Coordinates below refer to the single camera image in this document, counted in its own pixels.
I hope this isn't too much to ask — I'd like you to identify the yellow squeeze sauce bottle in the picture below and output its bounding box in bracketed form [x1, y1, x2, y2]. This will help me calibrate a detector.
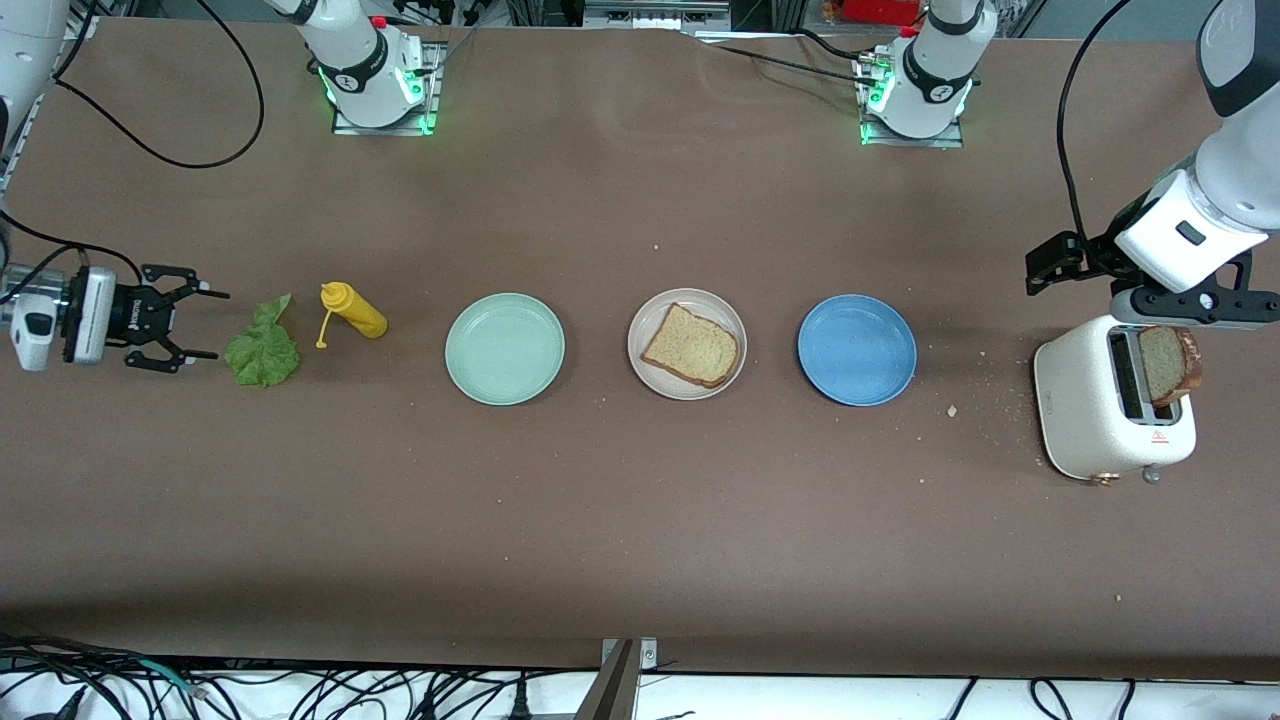
[315, 281, 389, 350]

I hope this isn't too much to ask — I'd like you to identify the aluminium frame bracket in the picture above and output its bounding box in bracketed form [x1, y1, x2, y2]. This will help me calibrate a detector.
[575, 637, 660, 720]

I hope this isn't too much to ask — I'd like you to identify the red box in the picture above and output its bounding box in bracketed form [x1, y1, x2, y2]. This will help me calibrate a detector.
[843, 0, 923, 27]

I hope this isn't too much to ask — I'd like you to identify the mint green round plate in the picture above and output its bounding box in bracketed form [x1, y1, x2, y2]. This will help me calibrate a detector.
[445, 292, 566, 407]

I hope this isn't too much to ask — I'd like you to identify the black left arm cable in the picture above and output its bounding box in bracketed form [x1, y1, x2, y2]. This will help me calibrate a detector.
[1056, 0, 1123, 251]

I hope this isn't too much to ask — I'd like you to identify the green lettuce leaf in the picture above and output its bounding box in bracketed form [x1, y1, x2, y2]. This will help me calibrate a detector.
[224, 293, 302, 389]

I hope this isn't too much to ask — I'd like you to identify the aluminium frame beam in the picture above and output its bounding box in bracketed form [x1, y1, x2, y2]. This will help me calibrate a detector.
[583, 0, 733, 32]

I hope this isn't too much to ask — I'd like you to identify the black cable on table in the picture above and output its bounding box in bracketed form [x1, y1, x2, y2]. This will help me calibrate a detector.
[690, 28, 891, 89]

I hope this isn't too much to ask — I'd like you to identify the teal floor cable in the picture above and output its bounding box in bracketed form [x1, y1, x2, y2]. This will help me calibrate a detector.
[138, 657, 207, 699]

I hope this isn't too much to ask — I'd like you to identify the white two-slot toaster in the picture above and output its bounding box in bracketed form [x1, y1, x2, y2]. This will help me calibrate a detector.
[1033, 314, 1197, 486]

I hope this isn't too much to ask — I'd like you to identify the long black right arm cable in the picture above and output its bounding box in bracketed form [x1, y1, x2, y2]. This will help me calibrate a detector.
[50, 0, 266, 170]

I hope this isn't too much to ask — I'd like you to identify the brown crust bread slice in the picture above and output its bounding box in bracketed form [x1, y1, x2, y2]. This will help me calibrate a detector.
[1138, 325, 1204, 407]
[641, 303, 741, 390]

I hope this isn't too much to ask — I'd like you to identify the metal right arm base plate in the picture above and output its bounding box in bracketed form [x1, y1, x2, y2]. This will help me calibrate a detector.
[332, 42, 443, 137]

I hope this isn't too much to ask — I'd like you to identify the blue round plate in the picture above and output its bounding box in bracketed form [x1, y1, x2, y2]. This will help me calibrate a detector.
[797, 294, 918, 407]

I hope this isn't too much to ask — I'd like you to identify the beige round plate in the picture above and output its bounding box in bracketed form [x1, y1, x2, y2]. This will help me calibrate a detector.
[627, 288, 748, 401]

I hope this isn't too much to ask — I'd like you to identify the aluminium corner rail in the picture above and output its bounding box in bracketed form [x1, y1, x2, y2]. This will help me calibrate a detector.
[65, 0, 138, 41]

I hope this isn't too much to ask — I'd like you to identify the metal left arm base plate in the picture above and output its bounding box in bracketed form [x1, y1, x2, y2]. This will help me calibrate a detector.
[856, 52, 967, 149]

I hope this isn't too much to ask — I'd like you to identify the aluminium table edge rail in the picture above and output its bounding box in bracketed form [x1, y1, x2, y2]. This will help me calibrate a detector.
[0, 95, 48, 193]

